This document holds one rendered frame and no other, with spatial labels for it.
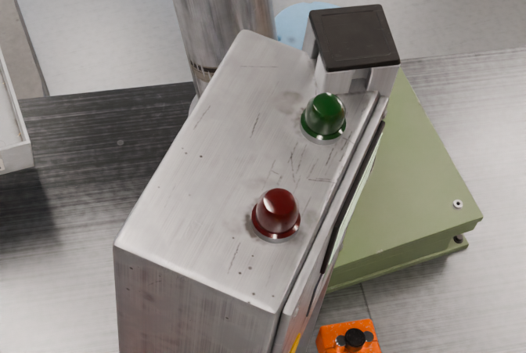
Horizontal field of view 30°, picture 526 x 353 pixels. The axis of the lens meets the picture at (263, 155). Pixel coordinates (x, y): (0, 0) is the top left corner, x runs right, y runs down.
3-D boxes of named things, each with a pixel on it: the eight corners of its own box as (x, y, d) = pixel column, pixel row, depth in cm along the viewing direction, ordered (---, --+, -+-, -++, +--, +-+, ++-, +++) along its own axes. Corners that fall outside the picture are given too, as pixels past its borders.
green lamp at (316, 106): (292, 135, 55) (297, 109, 53) (309, 102, 57) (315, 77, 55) (335, 152, 55) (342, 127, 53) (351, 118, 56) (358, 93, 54)
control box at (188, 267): (117, 383, 66) (108, 244, 50) (222, 191, 75) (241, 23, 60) (257, 446, 64) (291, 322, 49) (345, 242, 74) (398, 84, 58)
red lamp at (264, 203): (243, 232, 51) (246, 209, 49) (261, 194, 53) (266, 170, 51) (288, 250, 51) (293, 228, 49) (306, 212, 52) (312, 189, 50)
